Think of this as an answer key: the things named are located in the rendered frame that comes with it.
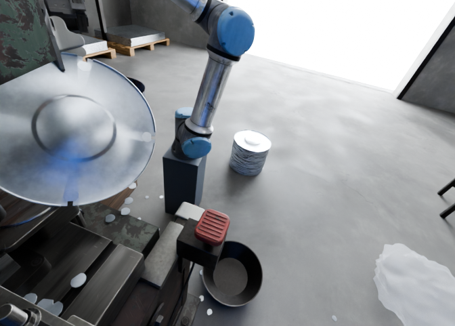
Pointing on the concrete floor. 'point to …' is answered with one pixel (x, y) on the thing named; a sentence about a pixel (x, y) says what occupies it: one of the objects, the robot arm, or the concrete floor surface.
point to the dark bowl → (234, 275)
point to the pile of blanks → (246, 160)
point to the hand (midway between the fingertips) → (57, 64)
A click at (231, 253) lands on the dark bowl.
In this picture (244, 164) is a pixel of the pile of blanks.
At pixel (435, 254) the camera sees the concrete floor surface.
